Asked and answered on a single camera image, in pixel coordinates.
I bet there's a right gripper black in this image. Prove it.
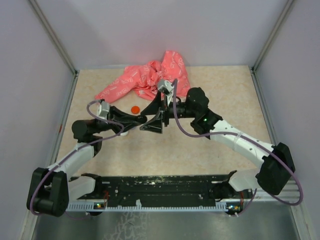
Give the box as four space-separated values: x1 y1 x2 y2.
140 90 198 134

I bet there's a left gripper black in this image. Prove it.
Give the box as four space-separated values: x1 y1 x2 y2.
91 105 141 135

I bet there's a black earbud charging case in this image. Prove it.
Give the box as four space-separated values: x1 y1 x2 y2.
137 115 148 124

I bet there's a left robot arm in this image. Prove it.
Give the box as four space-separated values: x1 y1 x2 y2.
26 106 147 217

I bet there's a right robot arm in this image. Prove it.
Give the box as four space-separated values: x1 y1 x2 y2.
140 87 296 198

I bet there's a white earbud charging case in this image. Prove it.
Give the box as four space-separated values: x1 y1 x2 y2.
120 131 129 136

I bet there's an orange earbud charging case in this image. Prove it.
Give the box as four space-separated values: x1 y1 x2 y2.
131 105 141 115

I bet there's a pink printed cloth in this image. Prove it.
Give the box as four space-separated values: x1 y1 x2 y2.
94 50 191 103

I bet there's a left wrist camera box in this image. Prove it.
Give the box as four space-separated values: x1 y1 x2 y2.
97 99 110 120

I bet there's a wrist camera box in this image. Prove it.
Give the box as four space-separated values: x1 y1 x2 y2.
97 99 110 120
157 79 174 96

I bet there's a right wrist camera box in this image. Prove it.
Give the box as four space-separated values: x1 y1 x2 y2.
157 79 174 96

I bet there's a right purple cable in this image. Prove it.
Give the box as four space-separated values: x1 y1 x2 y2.
171 78 305 218

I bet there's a purple cable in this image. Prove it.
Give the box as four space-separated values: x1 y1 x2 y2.
29 99 125 220
171 78 305 218

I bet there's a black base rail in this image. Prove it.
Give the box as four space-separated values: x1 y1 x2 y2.
80 174 244 208

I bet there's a left aluminium frame post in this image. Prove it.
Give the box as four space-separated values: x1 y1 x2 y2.
27 0 79 76

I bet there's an aluminium frame post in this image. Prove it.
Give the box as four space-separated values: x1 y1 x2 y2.
251 0 296 72
27 0 79 76

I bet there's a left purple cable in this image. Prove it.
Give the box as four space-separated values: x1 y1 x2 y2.
29 99 125 220

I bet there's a white slotted cable duct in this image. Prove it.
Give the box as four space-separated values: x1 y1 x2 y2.
66 201 229 212

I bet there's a right aluminium frame post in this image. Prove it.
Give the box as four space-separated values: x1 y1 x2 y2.
251 0 296 72

